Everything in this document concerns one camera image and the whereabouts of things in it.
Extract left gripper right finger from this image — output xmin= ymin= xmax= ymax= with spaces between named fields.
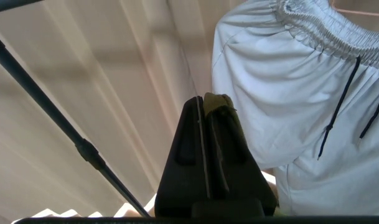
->
xmin=205 ymin=106 xmax=278 ymax=218

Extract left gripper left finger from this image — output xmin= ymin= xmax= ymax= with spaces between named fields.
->
xmin=154 ymin=95 xmax=212 ymax=218

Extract pale grey shorts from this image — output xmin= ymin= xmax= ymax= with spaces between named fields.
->
xmin=211 ymin=0 xmax=379 ymax=217

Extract black clothes rack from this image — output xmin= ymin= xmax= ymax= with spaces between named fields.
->
xmin=0 ymin=0 xmax=151 ymax=218

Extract pink clothes hanger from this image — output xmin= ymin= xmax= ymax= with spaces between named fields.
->
xmin=330 ymin=0 xmax=379 ymax=18

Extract beige curtain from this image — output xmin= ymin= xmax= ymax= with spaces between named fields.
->
xmin=0 ymin=0 xmax=379 ymax=218

